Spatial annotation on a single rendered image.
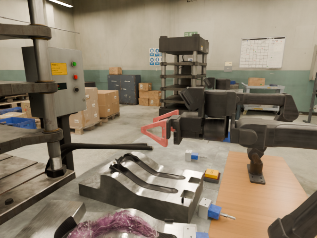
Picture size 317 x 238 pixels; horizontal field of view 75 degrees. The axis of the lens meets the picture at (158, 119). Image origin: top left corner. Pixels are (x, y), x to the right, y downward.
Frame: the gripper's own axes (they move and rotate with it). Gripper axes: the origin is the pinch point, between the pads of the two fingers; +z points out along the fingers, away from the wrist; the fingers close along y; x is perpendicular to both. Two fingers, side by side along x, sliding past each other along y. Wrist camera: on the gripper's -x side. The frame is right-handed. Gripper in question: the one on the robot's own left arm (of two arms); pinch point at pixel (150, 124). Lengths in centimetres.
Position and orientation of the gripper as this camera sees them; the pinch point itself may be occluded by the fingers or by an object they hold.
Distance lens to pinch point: 57.2
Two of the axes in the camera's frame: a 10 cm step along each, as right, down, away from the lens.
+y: -3.0, 2.3, -9.3
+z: -9.5, -0.6, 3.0
